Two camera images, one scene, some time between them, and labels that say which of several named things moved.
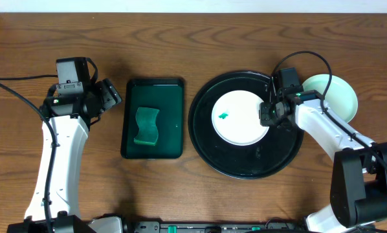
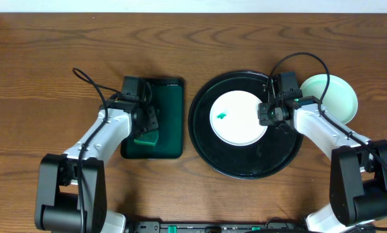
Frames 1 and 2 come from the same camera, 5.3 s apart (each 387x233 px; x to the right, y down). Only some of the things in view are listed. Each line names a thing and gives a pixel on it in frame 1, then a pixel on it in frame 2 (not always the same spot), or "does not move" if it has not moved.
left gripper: (109, 94) -> (149, 123)
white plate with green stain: (235, 118) does not move
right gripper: (264, 117) does not move
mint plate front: (340, 99) does not move
